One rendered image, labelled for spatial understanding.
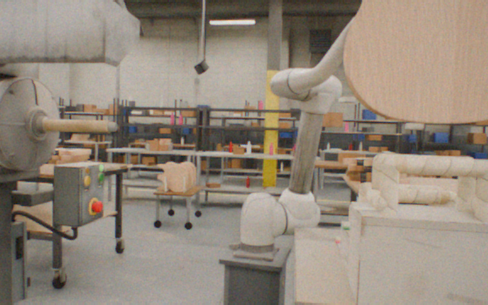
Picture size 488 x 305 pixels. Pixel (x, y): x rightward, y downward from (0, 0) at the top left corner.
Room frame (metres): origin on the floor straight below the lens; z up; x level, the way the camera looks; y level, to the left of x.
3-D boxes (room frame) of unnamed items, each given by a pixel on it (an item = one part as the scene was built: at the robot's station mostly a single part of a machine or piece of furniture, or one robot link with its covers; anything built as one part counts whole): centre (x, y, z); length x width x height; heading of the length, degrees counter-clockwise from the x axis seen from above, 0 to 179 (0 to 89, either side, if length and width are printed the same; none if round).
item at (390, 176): (0.67, -0.28, 1.15); 0.03 x 0.03 x 0.09
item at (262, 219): (1.65, -0.11, 0.87); 0.18 x 0.16 x 0.22; 116
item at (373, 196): (0.71, -0.28, 1.12); 0.11 x 0.03 x 0.03; 171
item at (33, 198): (1.19, 0.63, 1.02); 0.19 x 0.04 x 0.04; 171
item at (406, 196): (0.82, -0.39, 1.12); 0.20 x 0.03 x 0.03; 80
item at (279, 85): (1.55, -0.20, 1.46); 0.18 x 0.14 x 0.13; 26
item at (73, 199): (1.24, 0.62, 0.99); 0.24 x 0.21 x 0.26; 81
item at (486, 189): (0.64, -0.45, 1.15); 0.03 x 0.03 x 0.09
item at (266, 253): (1.65, -0.08, 0.73); 0.22 x 0.18 x 0.06; 74
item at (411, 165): (0.66, -0.37, 1.20); 0.20 x 0.03 x 0.03; 80
